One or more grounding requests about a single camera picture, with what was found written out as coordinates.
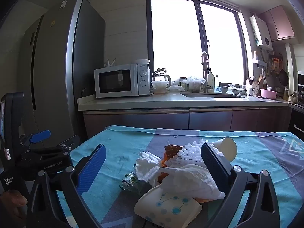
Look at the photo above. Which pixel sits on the clear bag with dark contents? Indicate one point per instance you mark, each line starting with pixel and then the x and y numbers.
pixel 196 84

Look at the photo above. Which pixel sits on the brown kitchen base cabinets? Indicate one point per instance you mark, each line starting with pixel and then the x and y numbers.
pixel 154 121

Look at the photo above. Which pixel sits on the small dark bowl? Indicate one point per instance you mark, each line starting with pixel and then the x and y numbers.
pixel 223 89

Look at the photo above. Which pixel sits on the large white tissue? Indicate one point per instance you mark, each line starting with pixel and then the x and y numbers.
pixel 190 180

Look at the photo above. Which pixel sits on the white bowl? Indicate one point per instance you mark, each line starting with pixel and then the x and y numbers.
pixel 142 61

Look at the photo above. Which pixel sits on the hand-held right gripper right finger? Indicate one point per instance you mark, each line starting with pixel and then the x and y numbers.
pixel 213 168

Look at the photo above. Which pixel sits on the white microwave oven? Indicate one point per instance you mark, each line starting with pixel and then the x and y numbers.
pixel 116 80

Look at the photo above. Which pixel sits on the metal kitchen faucet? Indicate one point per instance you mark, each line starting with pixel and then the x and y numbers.
pixel 205 76

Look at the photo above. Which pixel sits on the translucent plastic bowl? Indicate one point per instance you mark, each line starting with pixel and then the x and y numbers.
pixel 160 86

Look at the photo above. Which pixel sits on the teal and grey printed tablecloth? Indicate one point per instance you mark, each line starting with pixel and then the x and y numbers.
pixel 123 144

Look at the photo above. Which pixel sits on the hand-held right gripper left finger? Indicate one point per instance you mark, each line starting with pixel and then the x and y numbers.
pixel 92 168

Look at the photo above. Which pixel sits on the pink wall cabinet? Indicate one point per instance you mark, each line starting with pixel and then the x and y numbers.
pixel 280 23

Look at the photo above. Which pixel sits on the small white ornament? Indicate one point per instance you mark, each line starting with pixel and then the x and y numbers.
pixel 109 63

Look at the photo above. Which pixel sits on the hanging dark pan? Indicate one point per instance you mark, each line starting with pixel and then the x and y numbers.
pixel 283 77

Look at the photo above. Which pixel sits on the pink bowl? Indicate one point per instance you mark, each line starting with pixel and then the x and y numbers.
pixel 268 93

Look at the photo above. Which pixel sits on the dotted paper cup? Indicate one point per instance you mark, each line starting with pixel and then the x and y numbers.
pixel 166 206

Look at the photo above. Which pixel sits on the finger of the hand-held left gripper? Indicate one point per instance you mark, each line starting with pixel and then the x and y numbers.
pixel 68 143
pixel 40 135

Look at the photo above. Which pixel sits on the white water heater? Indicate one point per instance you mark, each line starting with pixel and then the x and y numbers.
pixel 260 32

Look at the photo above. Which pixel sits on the beige kitchen countertop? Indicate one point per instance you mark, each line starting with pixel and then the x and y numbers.
pixel 142 102

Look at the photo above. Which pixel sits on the green clear plastic wrapper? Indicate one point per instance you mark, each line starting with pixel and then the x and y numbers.
pixel 128 182

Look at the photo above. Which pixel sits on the white plastic bag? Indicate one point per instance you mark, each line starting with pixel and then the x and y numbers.
pixel 176 88

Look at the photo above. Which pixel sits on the white perforated utensil holder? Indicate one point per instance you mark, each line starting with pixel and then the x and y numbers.
pixel 254 87

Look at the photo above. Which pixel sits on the kitchen window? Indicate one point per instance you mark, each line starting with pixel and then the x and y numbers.
pixel 175 40

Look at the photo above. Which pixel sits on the white foam fruit net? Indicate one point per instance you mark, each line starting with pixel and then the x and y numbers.
pixel 190 154

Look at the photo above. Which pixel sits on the white soap bottle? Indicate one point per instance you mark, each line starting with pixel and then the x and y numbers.
pixel 211 80

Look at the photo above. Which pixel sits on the glass jar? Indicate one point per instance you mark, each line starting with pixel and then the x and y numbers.
pixel 182 82

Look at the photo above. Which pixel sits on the orange peel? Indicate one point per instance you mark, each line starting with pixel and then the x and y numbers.
pixel 163 178

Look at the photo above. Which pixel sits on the grey wall shelf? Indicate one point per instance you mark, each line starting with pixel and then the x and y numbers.
pixel 260 63

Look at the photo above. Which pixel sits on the white paper cup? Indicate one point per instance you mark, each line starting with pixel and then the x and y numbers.
pixel 229 148

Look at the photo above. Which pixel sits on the person's left hand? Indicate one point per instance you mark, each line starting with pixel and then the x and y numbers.
pixel 14 201

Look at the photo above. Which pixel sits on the grey refrigerator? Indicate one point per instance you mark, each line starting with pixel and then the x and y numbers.
pixel 59 64

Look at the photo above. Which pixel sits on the patterned ceramic bowl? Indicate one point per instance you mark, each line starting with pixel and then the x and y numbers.
pixel 239 91

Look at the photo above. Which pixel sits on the glass kettle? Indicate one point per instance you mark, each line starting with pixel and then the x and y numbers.
pixel 162 76

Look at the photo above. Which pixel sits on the kitchen knife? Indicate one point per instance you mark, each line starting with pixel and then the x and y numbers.
pixel 257 96

